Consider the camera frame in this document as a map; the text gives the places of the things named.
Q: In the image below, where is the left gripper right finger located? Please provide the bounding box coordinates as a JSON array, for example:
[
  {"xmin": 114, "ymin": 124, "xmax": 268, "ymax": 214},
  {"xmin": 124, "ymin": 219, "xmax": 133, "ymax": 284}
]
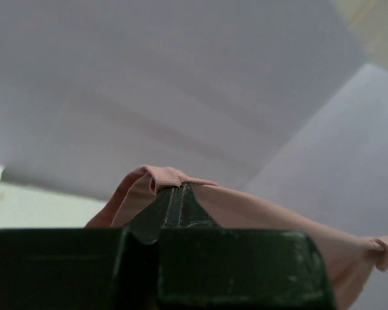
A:
[{"xmin": 177, "ymin": 183, "xmax": 221, "ymax": 228}]

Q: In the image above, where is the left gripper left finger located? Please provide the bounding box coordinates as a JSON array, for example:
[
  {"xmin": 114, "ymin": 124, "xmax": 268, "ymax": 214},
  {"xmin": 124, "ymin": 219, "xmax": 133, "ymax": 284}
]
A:
[{"xmin": 129, "ymin": 187, "xmax": 181, "ymax": 244}]

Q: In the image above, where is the pink t shirt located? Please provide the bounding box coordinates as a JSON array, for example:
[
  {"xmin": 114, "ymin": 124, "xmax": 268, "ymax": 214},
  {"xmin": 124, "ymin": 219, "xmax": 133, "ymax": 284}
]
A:
[{"xmin": 86, "ymin": 165, "xmax": 388, "ymax": 309}]

